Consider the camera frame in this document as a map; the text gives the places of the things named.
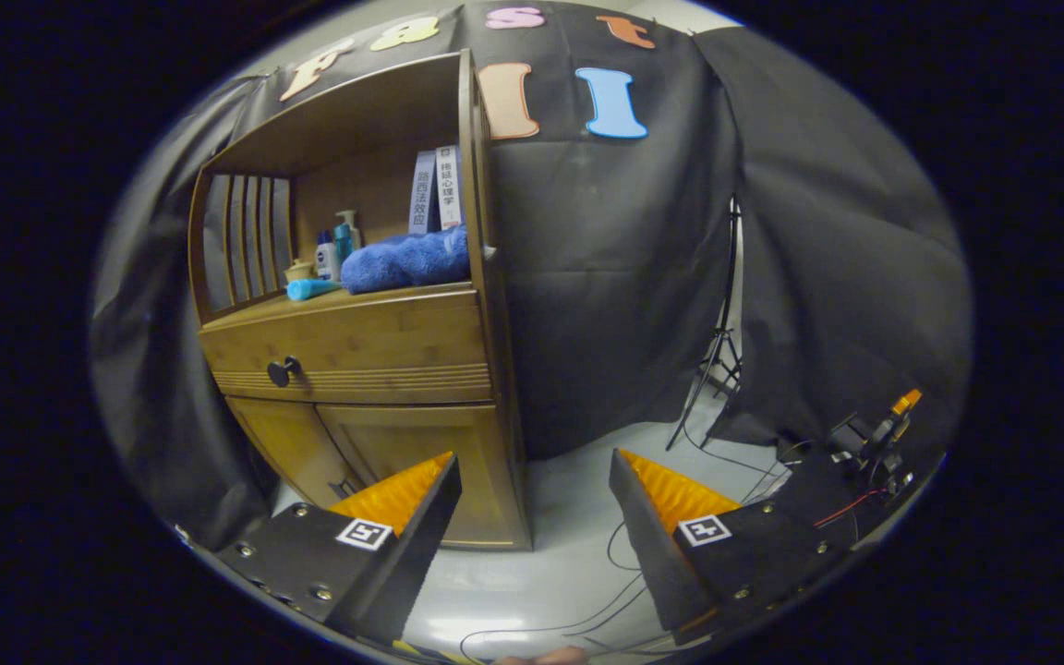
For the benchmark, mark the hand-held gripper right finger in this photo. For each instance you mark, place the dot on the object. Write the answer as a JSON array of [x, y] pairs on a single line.
[[652, 545]]

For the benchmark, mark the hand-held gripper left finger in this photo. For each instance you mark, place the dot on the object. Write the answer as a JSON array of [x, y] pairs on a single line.
[[421, 545]]

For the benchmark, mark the black drawer knob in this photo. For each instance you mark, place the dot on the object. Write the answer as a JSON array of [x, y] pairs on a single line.
[[283, 371]]

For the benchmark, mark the blue and white tube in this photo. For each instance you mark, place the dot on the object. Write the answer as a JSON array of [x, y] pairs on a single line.
[[310, 289]]

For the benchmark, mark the wooden cabinet door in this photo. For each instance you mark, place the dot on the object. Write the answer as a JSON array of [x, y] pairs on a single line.
[[287, 443], [440, 434]]

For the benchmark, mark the wooden cabinet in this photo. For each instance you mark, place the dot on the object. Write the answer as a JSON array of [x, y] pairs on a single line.
[[497, 369]]

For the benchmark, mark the wooden countertop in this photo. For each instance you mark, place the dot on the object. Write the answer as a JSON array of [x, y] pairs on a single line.
[[246, 311]]

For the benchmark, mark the black light stand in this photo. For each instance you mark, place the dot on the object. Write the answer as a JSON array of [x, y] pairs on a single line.
[[724, 342]]

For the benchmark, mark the black device with orange part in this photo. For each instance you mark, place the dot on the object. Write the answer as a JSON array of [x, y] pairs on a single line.
[[874, 439]]

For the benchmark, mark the black backdrop cloth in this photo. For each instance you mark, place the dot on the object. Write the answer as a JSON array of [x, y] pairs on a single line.
[[606, 277]]

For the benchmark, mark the blue towel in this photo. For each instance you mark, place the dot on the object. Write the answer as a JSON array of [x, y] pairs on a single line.
[[407, 260]]

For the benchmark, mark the white bottle with blue cap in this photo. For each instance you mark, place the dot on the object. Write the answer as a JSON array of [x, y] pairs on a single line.
[[326, 263]]

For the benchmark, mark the cream lidded teacup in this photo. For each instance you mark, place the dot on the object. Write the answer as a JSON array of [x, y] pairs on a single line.
[[299, 272]]

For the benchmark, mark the blue pump bottle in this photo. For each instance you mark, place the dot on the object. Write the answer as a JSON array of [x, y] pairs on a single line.
[[345, 238]]

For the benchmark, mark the grey book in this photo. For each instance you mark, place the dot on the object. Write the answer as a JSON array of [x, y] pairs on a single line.
[[421, 194]]

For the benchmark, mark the white book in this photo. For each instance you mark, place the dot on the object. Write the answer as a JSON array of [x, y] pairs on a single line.
[[449, 185]]

